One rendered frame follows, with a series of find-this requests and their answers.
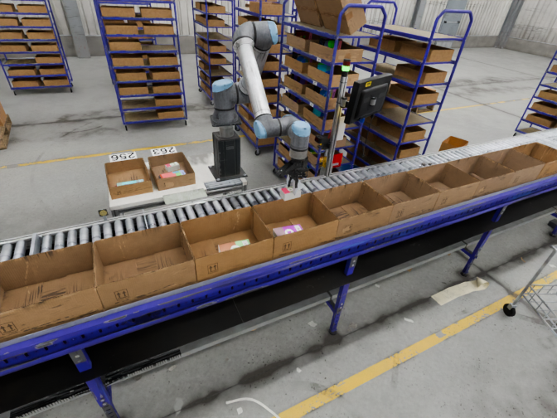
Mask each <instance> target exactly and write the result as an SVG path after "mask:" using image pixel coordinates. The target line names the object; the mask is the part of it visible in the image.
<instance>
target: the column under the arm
mask: <svg viewBox="0 0 557 418"><path fill-rule="evenodd" d="M212 141H213V155H214V165H212V166H208V168H209V169H210V171H211V173H212V175H213V177H214V178H215V180H216V181H217V182H222V181H226V180H231V179H236V178H241V177H248V175H247V174H246V173H245V171H244V170H243V169H242V167H241V166H240V136H239V135H238V134H237V133H236V132H235V131H234V135H233V136H231V137H228V138H224V137H221V136H220V131H217V132H212Z"/></svg>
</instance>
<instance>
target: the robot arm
mask: <svg viewBox="0 0 557 418"><path fill-rule="evenodd" d="M277 42H278V31H277V27H276V24H275V22H273V21H259V22H244V23H243V24H241V25H240V26H239V27H238V28H237V29H236V31H235V33H234V35H233V38H232V46H233V49H234V51H235V52H236V53H237V54H238V57H239V60H240V66H241V69H242V72H243V77H242V78H240V81H239V82H233V80H229V79H222V80H217V81H215V82H214V83H213V84H212V93H213V101H214V113H213V116H212V119H213V121H214V122H216V123H218V124H230V123H234V122H235V121H237V120H238V114H237V113H236V111H235V105H238V104H247V103H251V106H252V110H253V113H254V120H255V121H254V133H255V135H256V137H257V138H258V139H266V138H273V137H281V136H287V135H288V136H289V137H290V138H291V141H290V151H289V156H290V157H291V160H290V161H289V162H287V163H286V164H284V165H283V166H282V167H281V168H280V169H278V170H277V171H276V173H277V175H278V176H279V177H281V178H282V177H283V176H285V175H286V174H287V187H290V183H291V182H292V183H293V194H294V196H295V195H296V193H297V190H299V189H301V188H303V184H302V183H300V180H299V178H302V177H303V178H305V177H308V173H307V176H304V175H306V173H305V172H308V168H307V165H308V156H307V155H308V143H309V136H310V133H311V127H310V125H309V124H308V123H306V122H304V121H298V119H297V118H296V117H294V116H292V115H291V114H286V115H284V116H283V117H282V118H280V119H273V117H272V115H271V113H270V109H269V104H268V101H267V98H266V94H265V92H264V87H263V83H262V80H261V77H260V76H261V74H262V71H263V68H264V64H265V62H266V59H267V56H268V54H269V50H270V48H271V46H272V45H276V44H277ZM305 168H306V169H305Z"/></svg>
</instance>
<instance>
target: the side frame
mask: <svg viewBox="0 0 557 418"><path fill-rule="evenodd" d="M545 185H547V186H545ZM555 189H557V176H556V177H552V178H548V179H545V180H543V181H540V182H535V183H532V184H530V185H526V186H524V187H519V188H517V189H513V190H510V191H508V192H503V193H500V194H497V195H495V196H491V197H487V198H484V199H482V200H478V201H475V202H471V203H468V204H465V205H462V206H460V207H454V208H452V209H449V210H447V211H441V212H439V213H436V214H433V215H430V216H426V217H422V218H419V219H417V220H414V221H409V222H406V223H404V224H401V225H398V226H393V227H391V228H387V229H384V230H382V231H377V232H374V233H371V234H369V235H366V236H361V237H358V238H356V239H352V240H349V241H345V242H342V243H339V244H336V245H332V246H328V247H326V248H323V249H320V250H315V251H313V252H310V253H307V254H304V255H300V256H297V257H293V258H291V259H288V260H283V261H280V262H278V263H275V264H272V265H267V266H265V267H262V268H258V269H256V270H251V271H248V272H245V273H243V274H240V275H235V276H232V277H230V278H227V279H222V280H219V281H216V282H213V283H210V284H206V285H203V286H200V287H197V288H194V289H189V290H187V291H184V292H181V293H178V294H174V295H171V296H168V297H165V298H162V299H158V300H154V301H152V302H149V303H146V304H141V305H139V306H136V307H133V308H130V309H125V310H123V311H119V312H117V313H112V314H109V315H106V316H103V317H101V318H96V319H93V320H90V321H88V322H84V323H80V324H77V325H74V326H71V327H68V328H64V329H61V330H58V331H55V332H53V333H48V334H45V335H42V336H39V337H36V338H32V339H29V340H26V341H23V342H20V343H15V344H13V345H10V346H7V347H4V348H0V377H1V376H4V375H7V374H9V373H12V372H16V371H19V370H22V369H24V368H27V367H31V366H34V365H36V364H39V363H42V362H46V361H49V360H51V359H54V358H57V357H61V356H63V355H66V354H68V353H71V352H75V351H78V350H80V349H83V348H87V347H90V346H93V345H95V344H98V343H102V342H105V341H108V340H110V339H113V338H117V337H120V336H123V335H125V334H128V333H131V332H134V331H137V330H139V329H142V328H146V327H149V326H152V325H154V324H157V323H161V322H164V321H167V320H169V319H172V318H176V317H179V316H182V315H184V314H188V313H191V312H193V311H196V310H198V309H203V308H205V307H208V306H211V305H213V304H218V303H220V302H223V301H226V300H228V299H233V298H235V297H238V296H241V295H243V294H247V293H250V292H253V291H255V290H258V289H262V288H264V287H267V286H270V285H272V284H277V283H279V282H282V281H285V280H287V279H292V278H294V277H297V276H299V275H304V274H306V273H309V272H312V271H314V270H319V269H321V268H323V267H326V266H329V265H333V264H336V263H338V262H341V261H344V260H348V259H350V258H353V257H356V256H358V255H363V254H365V253H368V252H371V251H373V250H378V249H380V248H383V247H386V246H388V245H392V244H394V243H397V242H400V241H404V240H407V239H409V238H412V237H415V236H419V235H422V234H424V233H427V232H430V231H434V230H437V229H439V228H442V227H445V226H449V225H452V224H453V223H456V222H459V221H463V220H466V219H468V218H471V217H474V216H478V215H481V214H483V213H486V212H489V211H493V210H496V209H498V208H501V207H505V206H508V205H511V204H513V203H516V202H519V201H522V200H525V199H527V198H530V197H534V196H537V195H540V194H542V193H545V192H549V191H552V190H555ZM479 207H480V208H479ZM471 209H472V210H471ZM473 209H474V210H473ZM461 214H462V215H461ZM455 215H456V216H455ZM406 231H407V232H406ZM399 233H400V234H399ZM391 235H392V237H391ZM383 238H384V240H383ZM375 241H376V242H375ZM366 243H367V245H366ZM358 246H359V248H358V249H357V247H358ZM349 249H350V251H349ZM340 252H341V254H340V255H339V253H340ZM330 255H332V256H331V257H330ZM321 258H322V260H320V259H321ZM310 262H312V263H311V264H310ZM300 265H302V266H301V267H300ZM289 268H291V270H289ZM279 271H280V274H279ZM267 275H269V277H268V278H267ZM255 279H258V280H257V281H256V282H255ZM250 281H251V282H250ZM244 282H245V285H244ZM232 286H233V289H231V287H232ZM219 290H220V294H219ZM206 295H207V298H206ZM192 299H194V302H193V303H192V301H191V300H192ZM178 304H180V307H177V305H178ZM171 307H172V308H171ZM162 309H166V311H165V312H163V310H162ZM148 314H151V316H150V317H148ZM132 318H134V319H135V321H134V322H133V320H132ZM125 322H126V323H125ZM116 323H118V324H119V326H118V327H116V325H115V324H116ZM99 329H102V331H103V332H101V333H100V332H99ZM83 334H84V335H85V338H82V337H81V335H83ZM65 340H66V342H67V343H66V344H64V343H63V341H65ZM44 347H47V348H48V350H45V348H44ZM24 353H27V354H28V355H29V356H28V357H26V356H25V355H24ZM15 357H16V358H15ZM6 359H7V361H8V363H5V362H4V361H3V360H6Z"/></svg>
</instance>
